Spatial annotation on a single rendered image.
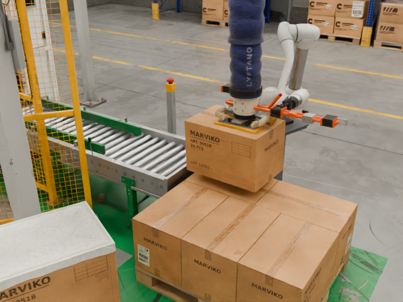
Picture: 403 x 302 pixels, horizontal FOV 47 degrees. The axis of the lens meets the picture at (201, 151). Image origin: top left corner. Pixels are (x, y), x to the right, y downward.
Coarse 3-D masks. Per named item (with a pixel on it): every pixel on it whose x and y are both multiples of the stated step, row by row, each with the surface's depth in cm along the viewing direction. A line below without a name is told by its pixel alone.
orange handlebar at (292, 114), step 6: (228, 102) 324; (258, 108) 311; (264, 108) 309; (282, 114) 302; (288, 114) 299; (294, 114) 297; (300, 114) 299; (312, 120) 291; (318, 120) 289; (336, 120) 286
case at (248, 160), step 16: (208, 112) 344; (192, 128) 329; (208, 128) 320; (224, 128) 316; (272, 128) 314; (192, 144) 335; (208, 144) 326; (224, 144) 316; (240, 144) 308; (256, 144) 300; (272, 144) 319; (192, 160) 341; (208, 160) 331; (224, 160) 322; (240, 160) 313; (256, 160) 305; (272, 160) 325; (208, 176) 337; (224, 176) 327; (240, 176) 318; (256, 176) 311; (272, 176) 332
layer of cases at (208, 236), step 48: (192, 192) 334; (240, 192) 334; (288, 192) 334; (144, 240) 306; (192, 240) 284; (240, 240) 284; (288, 240) 284; (336, 240) 290; (192, 288) 297; (240, 288) 272; (288, 288) 251
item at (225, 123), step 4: (216, 120) 325; (220, 120) 323; (224, 120) 323; (228, 120) 319; (216, 124) 322; (220, 124) 320; (224, 124) 318; (228, 124) 318; (232, 124) 316; (236, 124) 316; (240, 124) 316; (244, 124) 316; (248, 124) 312; (236, 128) 314; (240, 128) 312; (244, 128) 310; (248, 128) 310; (252, 128) 308; (256, 128) 309; (260, 128) 309; (252, 132) 307; (256, 132) 305
